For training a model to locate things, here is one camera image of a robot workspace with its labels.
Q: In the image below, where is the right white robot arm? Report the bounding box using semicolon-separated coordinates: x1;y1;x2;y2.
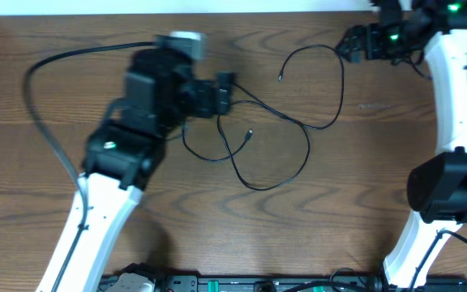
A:
336;0;467;291

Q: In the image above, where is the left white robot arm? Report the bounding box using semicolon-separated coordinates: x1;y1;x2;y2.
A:
37;48;235;291

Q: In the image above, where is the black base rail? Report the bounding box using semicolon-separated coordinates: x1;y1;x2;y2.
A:
99;263;467;292

